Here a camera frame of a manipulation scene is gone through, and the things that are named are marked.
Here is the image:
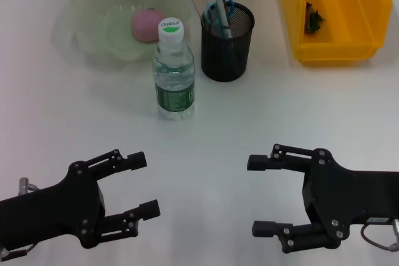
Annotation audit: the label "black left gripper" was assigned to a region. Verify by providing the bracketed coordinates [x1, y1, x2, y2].
[0, 160, 107, 252]

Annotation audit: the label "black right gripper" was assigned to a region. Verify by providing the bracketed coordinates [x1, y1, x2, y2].
[246, 143, 399, 254]

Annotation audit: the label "clear green-label water bottle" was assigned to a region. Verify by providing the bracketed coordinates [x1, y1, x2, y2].
[151, 17, 196, 122]

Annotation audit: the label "pink peach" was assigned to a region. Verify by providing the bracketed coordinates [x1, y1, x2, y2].
[130, 9, 166, 42]

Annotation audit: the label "clear grey ballpoint pen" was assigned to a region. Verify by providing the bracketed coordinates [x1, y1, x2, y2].
[214, 0, 233, 39]

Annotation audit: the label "transparent plastic ruler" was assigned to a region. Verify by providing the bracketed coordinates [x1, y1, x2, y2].
[192, 0, 216, 26]

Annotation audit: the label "blue sheathed scissors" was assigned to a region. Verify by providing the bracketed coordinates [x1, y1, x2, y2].
[204, 0, 235, 67]

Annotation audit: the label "green plastic wrapper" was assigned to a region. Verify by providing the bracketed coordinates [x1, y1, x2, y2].
[304, 1, 327, 35]

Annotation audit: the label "green translucent fruit bowl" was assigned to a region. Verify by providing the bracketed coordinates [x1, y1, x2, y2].
[51, 0, 191, 69]

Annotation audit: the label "black mesh pen holder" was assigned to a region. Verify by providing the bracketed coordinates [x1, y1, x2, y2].
[200, 1, 256, 82]

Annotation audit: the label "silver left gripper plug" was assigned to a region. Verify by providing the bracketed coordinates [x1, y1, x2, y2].
[18, 177, 41, 195]

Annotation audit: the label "yellow plastic bin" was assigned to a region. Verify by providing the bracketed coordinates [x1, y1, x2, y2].
[279, 0, 393, 67]

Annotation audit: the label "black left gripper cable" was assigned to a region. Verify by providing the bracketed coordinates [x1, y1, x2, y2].
[0, 244, 34, 260]

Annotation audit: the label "grey right gripper cable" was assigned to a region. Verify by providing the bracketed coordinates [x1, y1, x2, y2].
[360, 219, 399, 253]

